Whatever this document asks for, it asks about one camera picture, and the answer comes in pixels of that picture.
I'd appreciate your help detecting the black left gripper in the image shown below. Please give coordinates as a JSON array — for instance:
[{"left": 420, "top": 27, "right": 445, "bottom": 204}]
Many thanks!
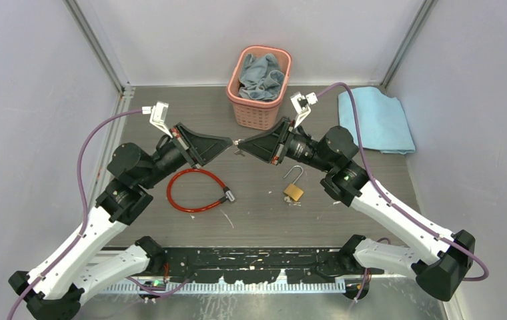
[{"left": 139, "top": 122, "right": 232, "bottom": 189}]

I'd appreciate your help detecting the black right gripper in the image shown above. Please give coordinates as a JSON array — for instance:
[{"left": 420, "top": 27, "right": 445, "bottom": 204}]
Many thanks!
[{"left": 237, "top": 115, "right": 334, "bottom": 173}]

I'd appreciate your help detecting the brass padlock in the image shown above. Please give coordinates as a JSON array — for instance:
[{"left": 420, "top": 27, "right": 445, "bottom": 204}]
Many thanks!
[{"left": 283, "top": 165, "right": 304, "bottom": 201}]

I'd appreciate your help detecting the silver padlock key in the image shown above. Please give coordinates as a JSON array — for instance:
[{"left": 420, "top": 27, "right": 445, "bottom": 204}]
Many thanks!
[{"left": 284, "top": 196, "right": 301, "bottom": 206}]

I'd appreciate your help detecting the red cable lock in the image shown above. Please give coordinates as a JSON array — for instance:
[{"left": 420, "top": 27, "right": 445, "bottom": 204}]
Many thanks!
[{"left": 165, "top": 168, "right": 237, "bottom": 214}]

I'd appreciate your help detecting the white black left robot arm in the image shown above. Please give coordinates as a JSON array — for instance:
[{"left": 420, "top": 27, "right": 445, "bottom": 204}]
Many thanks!
[{"left": 9, "top": 123, "right": 232, "bottom": 319}]

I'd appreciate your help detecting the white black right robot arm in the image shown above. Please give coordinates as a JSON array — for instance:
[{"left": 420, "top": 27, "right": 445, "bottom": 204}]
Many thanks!
[{"left": 236, "top": 117, "right": 476, "bottom": 301}]

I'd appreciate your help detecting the pink plastic basket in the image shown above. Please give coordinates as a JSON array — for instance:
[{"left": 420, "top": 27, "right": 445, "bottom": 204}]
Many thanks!
[{"left": 225, "top": 45, "right": 292, "bottom": 130}]

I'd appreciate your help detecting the grey cloth in basket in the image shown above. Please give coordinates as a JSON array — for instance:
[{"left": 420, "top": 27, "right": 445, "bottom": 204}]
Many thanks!
[{"left": 238, "top": 53, "right": 285, "bottom": 103}]

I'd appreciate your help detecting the light blue folded towel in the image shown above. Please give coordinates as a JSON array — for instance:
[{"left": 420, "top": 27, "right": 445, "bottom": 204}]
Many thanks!
[{"left": 338, "top": 87, "right": 416, "bottom": 155}]

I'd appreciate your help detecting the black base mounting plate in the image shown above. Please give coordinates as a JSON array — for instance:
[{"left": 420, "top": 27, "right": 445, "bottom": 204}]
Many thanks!
[{"left": 136, "top": 247, "right": 364, "bottom": 285}]

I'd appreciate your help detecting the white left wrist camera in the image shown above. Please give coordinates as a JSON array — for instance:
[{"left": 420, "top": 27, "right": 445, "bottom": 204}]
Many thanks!
[{"left": 141, "top": 101, "right": 173, "bottom": 138}]

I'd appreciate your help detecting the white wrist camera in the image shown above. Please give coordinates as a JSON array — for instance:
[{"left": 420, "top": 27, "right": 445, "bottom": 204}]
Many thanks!
[
  {"left": 290, "top": 92, "right": 318, "bottom": 128},
  {"left": 141, "top": 101, "right": 173, "bottom": 138}
]

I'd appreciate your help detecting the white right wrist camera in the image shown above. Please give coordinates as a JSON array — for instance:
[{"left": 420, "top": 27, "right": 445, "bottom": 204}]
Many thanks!
[{"left": 290, "top": 92, "right": 318, "bottom": 128}]

